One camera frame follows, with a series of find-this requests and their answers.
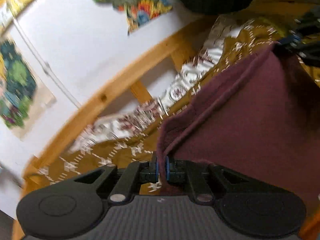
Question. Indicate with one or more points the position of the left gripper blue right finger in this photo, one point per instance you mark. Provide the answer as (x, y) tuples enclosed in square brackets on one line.
[(175, 170)]

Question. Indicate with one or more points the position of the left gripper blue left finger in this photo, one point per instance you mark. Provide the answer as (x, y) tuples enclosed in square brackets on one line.
[(149, 170)]

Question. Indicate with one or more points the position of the maroon long-sleeve sweater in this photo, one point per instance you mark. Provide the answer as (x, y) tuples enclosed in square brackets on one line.
[(259, 117)]

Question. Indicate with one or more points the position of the brown PF patterned duvet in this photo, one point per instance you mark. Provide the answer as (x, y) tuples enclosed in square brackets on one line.
[(254, 35)]

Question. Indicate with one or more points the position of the anime boy poster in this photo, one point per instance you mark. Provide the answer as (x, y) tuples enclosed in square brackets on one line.
[(24, 97)]

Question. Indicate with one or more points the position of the wooden bed frame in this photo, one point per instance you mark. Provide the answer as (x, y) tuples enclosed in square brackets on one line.
[(177, 48)]

